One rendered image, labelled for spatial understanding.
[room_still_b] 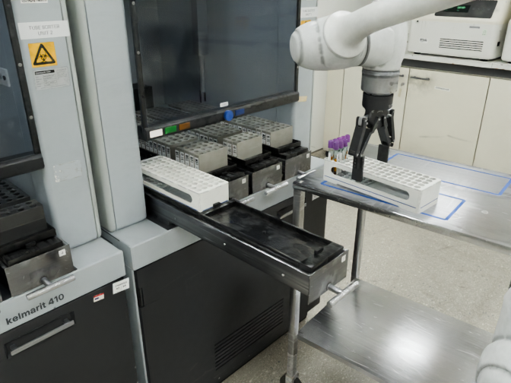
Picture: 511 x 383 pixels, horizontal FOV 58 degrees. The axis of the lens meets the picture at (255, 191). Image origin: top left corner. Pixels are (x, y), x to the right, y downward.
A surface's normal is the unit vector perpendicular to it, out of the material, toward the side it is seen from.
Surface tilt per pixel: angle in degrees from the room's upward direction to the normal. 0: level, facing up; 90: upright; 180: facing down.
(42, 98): 90
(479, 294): 0
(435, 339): 0
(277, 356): 0
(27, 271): 90
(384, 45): 93
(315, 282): 90
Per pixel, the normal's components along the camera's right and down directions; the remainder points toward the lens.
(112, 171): 0.72, 0.29
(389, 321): 0.00, -0.91
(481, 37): -0.72, 0.29
